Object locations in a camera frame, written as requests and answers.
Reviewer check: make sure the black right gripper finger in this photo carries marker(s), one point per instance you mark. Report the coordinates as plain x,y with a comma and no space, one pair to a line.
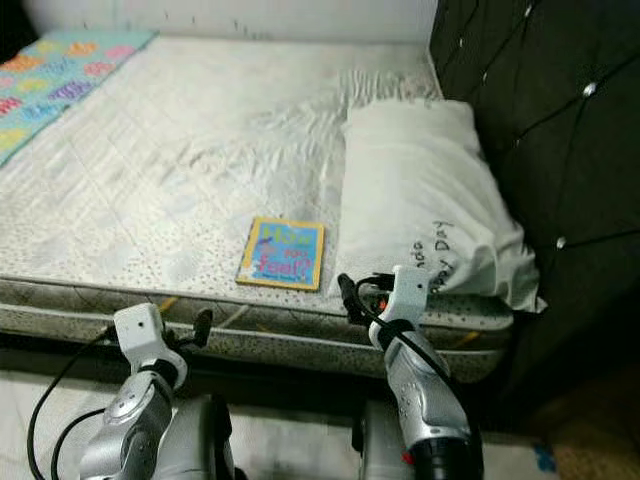
350,296

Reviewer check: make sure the yellow blue children's book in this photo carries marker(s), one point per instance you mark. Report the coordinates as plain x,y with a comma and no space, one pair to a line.
282,254

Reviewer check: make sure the teal blanket with colourful hearts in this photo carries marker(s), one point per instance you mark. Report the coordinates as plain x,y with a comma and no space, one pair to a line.
60,75

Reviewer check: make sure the grey left robot leg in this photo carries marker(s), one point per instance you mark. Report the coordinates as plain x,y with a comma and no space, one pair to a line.
200,440

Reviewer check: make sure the grey robot leg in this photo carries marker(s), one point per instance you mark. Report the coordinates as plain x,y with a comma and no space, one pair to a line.
200,440
380,445

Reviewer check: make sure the grey right robot leg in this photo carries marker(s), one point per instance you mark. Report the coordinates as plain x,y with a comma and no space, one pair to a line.
380,445

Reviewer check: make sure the grey patterned quilted mattress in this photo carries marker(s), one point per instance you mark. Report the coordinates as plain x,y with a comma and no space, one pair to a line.
180,170

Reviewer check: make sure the dark tufted headboard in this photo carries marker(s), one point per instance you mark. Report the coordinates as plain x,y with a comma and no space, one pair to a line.
560,120

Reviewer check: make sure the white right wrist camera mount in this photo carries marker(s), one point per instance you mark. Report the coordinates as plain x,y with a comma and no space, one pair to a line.
413,290

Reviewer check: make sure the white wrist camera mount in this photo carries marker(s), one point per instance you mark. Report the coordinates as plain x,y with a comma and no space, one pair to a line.
140,335
413,290

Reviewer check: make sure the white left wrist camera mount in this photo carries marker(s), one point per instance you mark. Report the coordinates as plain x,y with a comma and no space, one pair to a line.
140,335

